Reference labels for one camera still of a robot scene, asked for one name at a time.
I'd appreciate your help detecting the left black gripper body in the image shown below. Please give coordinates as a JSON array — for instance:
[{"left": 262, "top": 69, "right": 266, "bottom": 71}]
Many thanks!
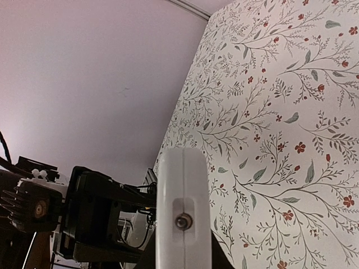
[{"left": 53, "top": 166, "right": 156, "bottom": 263}]

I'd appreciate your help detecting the white red remote control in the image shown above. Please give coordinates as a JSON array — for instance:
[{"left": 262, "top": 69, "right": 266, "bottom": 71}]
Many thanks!
[{"left": 155, "top": 148, "right": 212, "bottom": 268}]

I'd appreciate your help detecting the floral patterned table mat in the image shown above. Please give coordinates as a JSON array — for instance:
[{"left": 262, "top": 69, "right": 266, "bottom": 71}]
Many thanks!
[{"left": 162, "top": 1, "right": 358, "bottom": 268}]

